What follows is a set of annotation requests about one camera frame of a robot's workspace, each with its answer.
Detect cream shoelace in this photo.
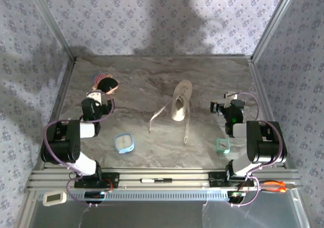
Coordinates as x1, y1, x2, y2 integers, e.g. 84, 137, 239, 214
148, 93, 192, 144

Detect plush doll black hair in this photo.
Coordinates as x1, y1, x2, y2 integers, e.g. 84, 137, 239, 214
91, 72, 119, 96

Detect green square alarm clock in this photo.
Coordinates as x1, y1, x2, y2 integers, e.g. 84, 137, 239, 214
216, 138, 231, 155

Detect blue square clock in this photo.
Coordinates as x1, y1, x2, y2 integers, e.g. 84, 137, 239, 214
113, 132, 135, 155

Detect white black marker pen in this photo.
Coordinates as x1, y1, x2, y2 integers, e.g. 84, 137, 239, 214
140, 178, 173, 184

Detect white digital timer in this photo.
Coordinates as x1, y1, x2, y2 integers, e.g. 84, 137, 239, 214
42, 189, 68, 207

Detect grey metal panel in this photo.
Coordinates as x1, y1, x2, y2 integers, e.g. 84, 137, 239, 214
24, 191, 311, 228

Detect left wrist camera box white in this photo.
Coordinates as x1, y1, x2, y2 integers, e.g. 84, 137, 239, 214
86, 91, 106, 106

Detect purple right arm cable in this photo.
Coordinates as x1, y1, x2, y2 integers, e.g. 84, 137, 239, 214
231, 91, 284, 209

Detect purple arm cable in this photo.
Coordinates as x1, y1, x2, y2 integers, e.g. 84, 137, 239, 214
44, 98, 116, 208
231, 91, 284, 209

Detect aluminium side rail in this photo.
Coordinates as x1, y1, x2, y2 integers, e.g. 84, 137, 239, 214
249, 59, 289, 169
32, 58, 76, 172

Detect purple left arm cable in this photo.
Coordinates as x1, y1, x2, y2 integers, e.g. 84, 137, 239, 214
44, 98, 116, 208

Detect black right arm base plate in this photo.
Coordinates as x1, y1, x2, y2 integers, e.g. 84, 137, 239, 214
209, 171, 255, 188

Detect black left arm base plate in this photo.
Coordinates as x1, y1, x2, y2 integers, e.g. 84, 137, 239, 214
73, 172, 120, 188

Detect aluminium mounting rail beam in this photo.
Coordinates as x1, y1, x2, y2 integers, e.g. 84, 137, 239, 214
25, 169, 302, 191

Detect orange handled pliers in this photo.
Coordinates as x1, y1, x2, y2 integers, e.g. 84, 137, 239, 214
260, 181, 301, 195

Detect aluminium frame post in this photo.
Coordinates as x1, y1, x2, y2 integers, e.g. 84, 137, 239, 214
25, 0, 77, 63
250, 0, 302, 63

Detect grey slotted cable duct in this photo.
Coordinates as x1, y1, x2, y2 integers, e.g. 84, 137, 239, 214
67, 189, 230, 202

